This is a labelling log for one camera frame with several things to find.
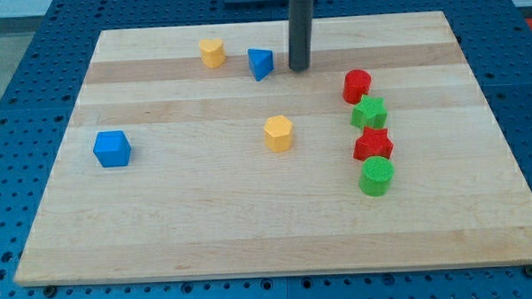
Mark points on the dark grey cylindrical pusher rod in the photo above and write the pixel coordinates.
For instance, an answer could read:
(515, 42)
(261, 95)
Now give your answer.
(299, 31)

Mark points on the yellow hexagon block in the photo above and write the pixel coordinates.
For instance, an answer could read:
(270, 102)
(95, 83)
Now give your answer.
(278, 133)

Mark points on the blue triangle block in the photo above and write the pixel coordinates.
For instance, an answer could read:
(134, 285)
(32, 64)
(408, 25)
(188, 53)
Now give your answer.
(261, 62)

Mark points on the red cylinder block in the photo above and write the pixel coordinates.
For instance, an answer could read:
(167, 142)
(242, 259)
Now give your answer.
(357, 83)

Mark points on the yellow heart block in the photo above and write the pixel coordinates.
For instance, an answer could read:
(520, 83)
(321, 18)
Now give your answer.
(212, 52)

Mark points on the green star block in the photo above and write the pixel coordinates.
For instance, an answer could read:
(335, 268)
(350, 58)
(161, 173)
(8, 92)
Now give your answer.
(369, 111)

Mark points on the red star block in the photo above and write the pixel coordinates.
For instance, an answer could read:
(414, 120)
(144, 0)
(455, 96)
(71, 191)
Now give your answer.
(373, 142)

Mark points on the light wooden board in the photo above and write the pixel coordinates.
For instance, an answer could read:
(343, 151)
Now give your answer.
(203, 197)

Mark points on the green cylinder block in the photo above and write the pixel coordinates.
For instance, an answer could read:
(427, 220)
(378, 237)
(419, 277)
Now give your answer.
(376, 175)

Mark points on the blue cube block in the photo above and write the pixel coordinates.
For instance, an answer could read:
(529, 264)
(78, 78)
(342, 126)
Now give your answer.
(112, 149)

